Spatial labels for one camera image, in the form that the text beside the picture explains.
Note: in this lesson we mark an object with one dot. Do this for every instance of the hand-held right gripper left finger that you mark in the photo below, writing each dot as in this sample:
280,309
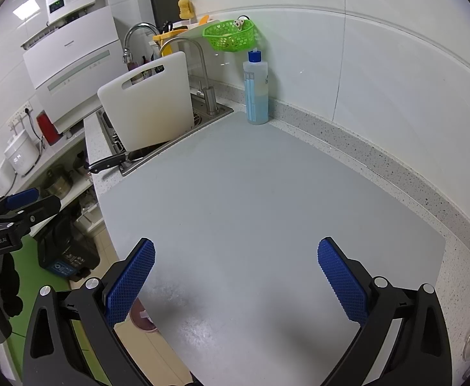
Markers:
130,281

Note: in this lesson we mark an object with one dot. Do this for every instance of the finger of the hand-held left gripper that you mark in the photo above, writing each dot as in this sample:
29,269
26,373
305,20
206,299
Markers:
40,207
22,197

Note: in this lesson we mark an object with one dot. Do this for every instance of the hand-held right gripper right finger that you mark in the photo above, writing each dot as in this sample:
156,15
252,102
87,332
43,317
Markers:
343,285

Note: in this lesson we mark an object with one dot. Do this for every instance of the black trash bin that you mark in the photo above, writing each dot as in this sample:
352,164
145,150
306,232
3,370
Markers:
70,255

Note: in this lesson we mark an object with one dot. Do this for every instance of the person's left hand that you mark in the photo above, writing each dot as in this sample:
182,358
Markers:
9,285

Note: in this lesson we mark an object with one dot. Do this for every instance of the metal pot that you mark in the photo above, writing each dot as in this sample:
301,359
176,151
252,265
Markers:
60,183

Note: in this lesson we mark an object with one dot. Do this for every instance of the open white shelf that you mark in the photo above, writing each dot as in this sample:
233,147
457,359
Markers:
74,193

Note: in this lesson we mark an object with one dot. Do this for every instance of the white rice cooker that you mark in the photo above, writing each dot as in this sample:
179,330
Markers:
21,155

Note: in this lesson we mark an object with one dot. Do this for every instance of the pink round object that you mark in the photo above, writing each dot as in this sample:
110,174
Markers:
144,322

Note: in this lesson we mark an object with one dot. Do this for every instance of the white storage box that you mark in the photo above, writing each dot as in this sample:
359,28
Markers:
88,218

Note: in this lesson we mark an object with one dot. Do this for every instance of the red container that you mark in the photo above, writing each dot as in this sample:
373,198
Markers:
48,128

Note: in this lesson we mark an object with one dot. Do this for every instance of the white dishwasher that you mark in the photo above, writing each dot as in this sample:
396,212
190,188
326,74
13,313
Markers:
78,80

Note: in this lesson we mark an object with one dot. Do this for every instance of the white cutting board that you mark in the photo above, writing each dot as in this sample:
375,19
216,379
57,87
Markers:
150,104

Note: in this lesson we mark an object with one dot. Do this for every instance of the steel kitchen sink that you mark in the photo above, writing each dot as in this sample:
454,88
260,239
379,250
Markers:
222,110

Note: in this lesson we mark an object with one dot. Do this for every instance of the chrome faucet with sprayer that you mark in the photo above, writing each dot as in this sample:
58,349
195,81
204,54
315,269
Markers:
132,30

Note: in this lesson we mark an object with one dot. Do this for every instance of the tall chrome gooseneck faucet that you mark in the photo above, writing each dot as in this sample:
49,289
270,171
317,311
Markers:
210,96

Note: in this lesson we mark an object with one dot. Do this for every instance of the blue-capped detergent bottle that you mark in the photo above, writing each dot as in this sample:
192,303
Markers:
257,100

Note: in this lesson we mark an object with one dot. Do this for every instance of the yellow plastic rack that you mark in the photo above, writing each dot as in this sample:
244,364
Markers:
162,37

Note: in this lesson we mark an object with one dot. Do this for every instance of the yellow sponge figure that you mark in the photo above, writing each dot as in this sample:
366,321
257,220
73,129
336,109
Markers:
185,8

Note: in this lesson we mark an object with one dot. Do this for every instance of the green plastic basket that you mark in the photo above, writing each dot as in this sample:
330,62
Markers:
229,38

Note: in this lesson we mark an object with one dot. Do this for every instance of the white wall socket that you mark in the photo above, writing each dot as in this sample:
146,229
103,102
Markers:
26,110

